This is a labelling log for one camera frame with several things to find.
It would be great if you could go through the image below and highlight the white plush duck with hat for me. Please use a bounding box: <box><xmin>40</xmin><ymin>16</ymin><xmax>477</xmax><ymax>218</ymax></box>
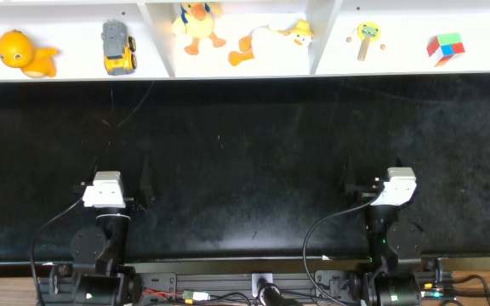
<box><xmin>227</xmin><ymin>19</ymin><xmax>315</xmax><ymax>68</ymax></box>

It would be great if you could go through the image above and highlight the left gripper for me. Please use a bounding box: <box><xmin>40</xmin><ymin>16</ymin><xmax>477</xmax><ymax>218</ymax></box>
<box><xmin>73</xmin><ymin>156</ymin><xmax>157</xmax><ymax>213</ymax></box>

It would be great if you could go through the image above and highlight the mounting rail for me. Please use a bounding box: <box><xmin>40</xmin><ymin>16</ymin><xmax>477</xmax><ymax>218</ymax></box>
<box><xmin>36</xmin><ymin>258</ymin><xmax>490</xmax><ymax>306</ymax></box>

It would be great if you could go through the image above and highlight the grey and yellow toy truck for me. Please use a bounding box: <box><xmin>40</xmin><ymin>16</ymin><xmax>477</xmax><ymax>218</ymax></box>
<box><xmin>100</xmin><ymin>19</ymin><xmax>139</xmax><ymax>77</ymax></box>

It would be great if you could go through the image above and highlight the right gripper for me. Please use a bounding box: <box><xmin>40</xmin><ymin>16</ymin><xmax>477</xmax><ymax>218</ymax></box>
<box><xmin>341</xmin><ymin>154</ymin><xmax>405</xmax><ymax>202</ymax></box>

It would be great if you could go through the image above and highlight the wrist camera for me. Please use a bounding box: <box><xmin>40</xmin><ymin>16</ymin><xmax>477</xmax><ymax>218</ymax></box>
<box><xmin>82</xmin><ymin>170</ymin><xmax>128</xmax><ymax>210</ymax></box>
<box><xmin>373</xmin><ymin>166</ymin><xmax>419</xmax><ymax>208</ymax></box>

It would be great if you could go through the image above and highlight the yellow rubber duck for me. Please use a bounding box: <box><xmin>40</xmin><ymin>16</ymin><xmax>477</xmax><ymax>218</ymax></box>
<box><xmin>0</xmin><ymin>29</ymin><xmax>60</xmax><ymax>80</ymax></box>

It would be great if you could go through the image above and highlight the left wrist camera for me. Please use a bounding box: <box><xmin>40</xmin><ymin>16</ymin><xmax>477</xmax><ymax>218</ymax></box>
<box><xmin>82</xmin><ymin>170</ymin><xmax>128</xmax><ymax>210</ymax></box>

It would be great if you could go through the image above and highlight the black cable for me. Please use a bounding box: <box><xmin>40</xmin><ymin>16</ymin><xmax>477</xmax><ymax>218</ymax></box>
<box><xmin>29</xmin><ymin>197</ymin><xmax>85</xmax><ymax>306</ymax></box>
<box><xmin>302</xmin><ymin>195</ymin><xmax>382</xmax><ymax>306</ymax></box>

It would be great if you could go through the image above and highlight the white shelf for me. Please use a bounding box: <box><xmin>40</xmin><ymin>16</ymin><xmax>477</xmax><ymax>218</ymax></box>
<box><xmin>0</xmin><ymin>0</ymin><xmax>490</xmax><ymax>83</ymax></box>

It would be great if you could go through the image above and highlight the wooden rattle drum toy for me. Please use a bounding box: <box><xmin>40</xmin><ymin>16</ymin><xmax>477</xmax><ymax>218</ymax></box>
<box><xmin>345</xmin><ymin>20</ymin><xmax>387</xmax><ymax>63</ymax></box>

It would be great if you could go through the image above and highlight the many-coloured puzzle cube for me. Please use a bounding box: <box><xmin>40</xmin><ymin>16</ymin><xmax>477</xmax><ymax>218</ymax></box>
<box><xmin>425</xmin><ymin>31</ymin><xmax>467</xmax><ymax>68</ymax></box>

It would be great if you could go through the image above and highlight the yellow plush duck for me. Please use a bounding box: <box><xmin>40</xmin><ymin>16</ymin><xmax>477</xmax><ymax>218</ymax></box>
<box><xmin>170</xmin><ymin>2</ymin><xmax>228</xmax><ymax>57</ymax></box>

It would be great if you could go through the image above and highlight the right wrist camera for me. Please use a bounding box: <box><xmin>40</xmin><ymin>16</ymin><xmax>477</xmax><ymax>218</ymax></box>
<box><xmin>373</xmin><ymin>166</ymin><xmax>419</xmax><ymax>208</ymax></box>

